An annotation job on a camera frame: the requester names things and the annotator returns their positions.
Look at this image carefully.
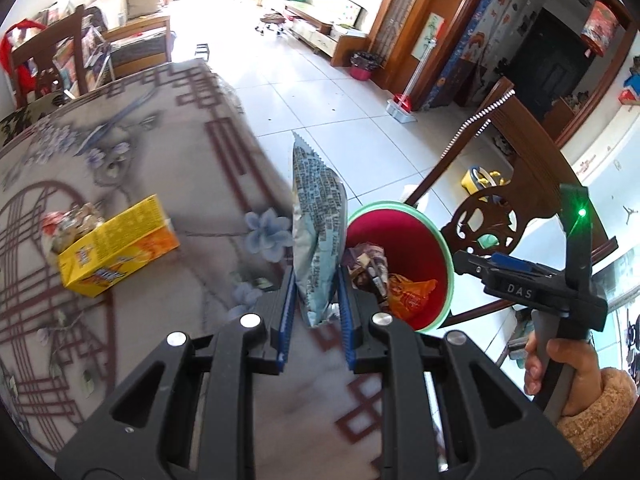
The wall poster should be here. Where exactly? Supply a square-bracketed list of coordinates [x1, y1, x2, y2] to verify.
[412, 12, 445, 61]

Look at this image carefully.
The silver blue snack packet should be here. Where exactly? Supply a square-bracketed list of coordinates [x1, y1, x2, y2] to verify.
[290, 131, 349, 329]

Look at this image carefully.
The white coiled cord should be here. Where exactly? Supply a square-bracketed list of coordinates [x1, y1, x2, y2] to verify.
[442, 89, 516, 153]

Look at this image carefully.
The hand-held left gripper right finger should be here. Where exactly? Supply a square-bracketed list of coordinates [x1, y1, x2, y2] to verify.
[336, 265, 586, 480]

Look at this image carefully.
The swivel stool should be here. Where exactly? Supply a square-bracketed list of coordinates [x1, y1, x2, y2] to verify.
[255, 14, 287, 37]

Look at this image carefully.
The plain wooden chair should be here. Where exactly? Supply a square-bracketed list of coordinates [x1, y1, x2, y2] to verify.
[10, 5, 88, 108]

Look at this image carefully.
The wooden sofa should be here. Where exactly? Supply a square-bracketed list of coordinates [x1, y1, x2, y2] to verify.
[82, 0, 173, 78]

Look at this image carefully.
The refrigerator with stickers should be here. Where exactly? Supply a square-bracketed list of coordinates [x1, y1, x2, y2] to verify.
[420, 0, 536, 111]

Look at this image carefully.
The pink waste basket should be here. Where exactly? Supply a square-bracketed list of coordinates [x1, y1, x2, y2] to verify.
[349, 51, 385, 81]

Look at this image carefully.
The yellow cardboard box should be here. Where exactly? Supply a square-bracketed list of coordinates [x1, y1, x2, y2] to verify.
[57, 194, 181, 298]

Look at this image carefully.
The yellow toy car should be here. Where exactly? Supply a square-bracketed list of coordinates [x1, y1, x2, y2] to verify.
[461, 165, 506, 196]

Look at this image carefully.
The purple snack wrapper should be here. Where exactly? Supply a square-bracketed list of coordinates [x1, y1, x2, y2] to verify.
[341, 242, 390, 306]

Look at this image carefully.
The red cloth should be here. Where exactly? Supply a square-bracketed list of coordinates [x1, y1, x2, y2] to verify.
[0, 19, 36, 96]

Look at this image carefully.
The stack of magazines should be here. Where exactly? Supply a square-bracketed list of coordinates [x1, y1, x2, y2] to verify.
[52, 25, 113, 96]

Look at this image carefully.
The person's right hand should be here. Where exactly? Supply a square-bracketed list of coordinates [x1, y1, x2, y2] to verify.
[522, 332, 603, 418]

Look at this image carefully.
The green-rimmed red bin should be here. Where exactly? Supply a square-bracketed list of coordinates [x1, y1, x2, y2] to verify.
[345, 201, 456, 332]

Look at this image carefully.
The orange snack packet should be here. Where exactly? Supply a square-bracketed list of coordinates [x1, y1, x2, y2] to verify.
[387, 274, 437, 318]

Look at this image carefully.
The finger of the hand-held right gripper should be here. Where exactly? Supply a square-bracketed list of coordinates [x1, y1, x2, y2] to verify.
[492, 253, 556, 277]
[452, 251, 501, 286]

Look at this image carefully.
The red white snack wrapper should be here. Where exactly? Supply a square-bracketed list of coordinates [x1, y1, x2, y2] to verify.
[41, 202, 106, 266]

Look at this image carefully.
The dark floral seat cushion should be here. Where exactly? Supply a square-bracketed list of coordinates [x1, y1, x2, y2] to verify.
[0, 100, 66, 146]

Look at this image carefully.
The carved wooden chair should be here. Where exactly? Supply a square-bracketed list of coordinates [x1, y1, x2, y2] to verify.
[400, 77, 618, 331]

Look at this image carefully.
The beige cushion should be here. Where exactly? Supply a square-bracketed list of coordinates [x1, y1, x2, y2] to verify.
[117, 0, 166, 23]

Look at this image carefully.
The low television cabinet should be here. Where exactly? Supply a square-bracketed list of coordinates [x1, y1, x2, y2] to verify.
[282, 0, 371, 66]

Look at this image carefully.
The red lantern decoration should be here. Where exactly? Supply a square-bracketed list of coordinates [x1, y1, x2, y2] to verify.
[580, 0, 621, 56]

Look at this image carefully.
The dark door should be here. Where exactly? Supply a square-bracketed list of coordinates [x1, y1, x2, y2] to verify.
[505, 7, 596, 121]

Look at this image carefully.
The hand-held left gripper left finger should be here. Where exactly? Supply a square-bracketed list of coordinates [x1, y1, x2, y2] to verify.
[54, 265, 298, 480]

